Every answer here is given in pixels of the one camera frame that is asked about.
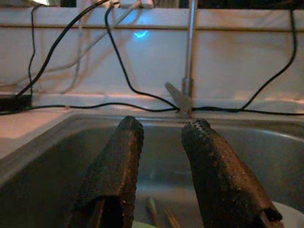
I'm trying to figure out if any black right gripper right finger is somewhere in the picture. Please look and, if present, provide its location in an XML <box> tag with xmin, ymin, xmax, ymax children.
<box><xmin>180</xmin><ymin>118</ymin><xmax>284</xmax><ymax>228</ymax></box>

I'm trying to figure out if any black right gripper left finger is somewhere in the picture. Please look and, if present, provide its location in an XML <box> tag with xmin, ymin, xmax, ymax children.
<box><xmin>67</xmin><ymin>115</ymin><xmax>145</xmax><ymax>228</ymax></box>

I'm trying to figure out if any green plate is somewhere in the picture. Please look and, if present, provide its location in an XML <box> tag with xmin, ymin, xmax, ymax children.
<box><xmin>132</xmin><ymin>219</ymin><xmax>155</xmax><ymax>228</ymax></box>

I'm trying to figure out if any stainless steel sink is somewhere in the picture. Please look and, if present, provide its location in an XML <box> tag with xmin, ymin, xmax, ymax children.
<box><xmin>0</xmin><ymin>111</ymin><xmax>304</xmax><ymax>228</ymax></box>

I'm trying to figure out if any white bowl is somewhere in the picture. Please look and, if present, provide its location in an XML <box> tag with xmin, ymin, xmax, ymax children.
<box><xmin>270</xmin><ymin>200</ymin><xmax>304</xmax><ymax>228</ymax></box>

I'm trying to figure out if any black power adapter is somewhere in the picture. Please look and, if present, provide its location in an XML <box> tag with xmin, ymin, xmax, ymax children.
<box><xmin>0</xmin><ymin>94</ymin><xmax>33</xmax><ymax>111</ymax></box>

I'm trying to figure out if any steel faucet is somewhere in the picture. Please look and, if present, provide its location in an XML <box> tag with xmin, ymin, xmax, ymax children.
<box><xmin>164</xmin><ymin>0</ymin><xmax>199</xmax><ymax>118</ymax></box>

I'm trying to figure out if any white cable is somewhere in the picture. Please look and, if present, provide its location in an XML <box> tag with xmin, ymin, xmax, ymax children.
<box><xmin>0</xmin><ymin>4</ymin><xmax>143</xmax><ymax>95</ymax></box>

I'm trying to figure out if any thick black power cable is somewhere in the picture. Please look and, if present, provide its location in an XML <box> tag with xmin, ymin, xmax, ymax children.
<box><xmin>14</xmin><ymin>0</ymin><xmax>119</xmax><ymax>98</ymax></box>

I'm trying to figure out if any thin black cable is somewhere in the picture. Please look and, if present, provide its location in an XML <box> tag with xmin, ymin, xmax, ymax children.
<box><xmin>28</xmin><ymin>6</ymin><xmax>40</xmax><ymax>97</ymax></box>

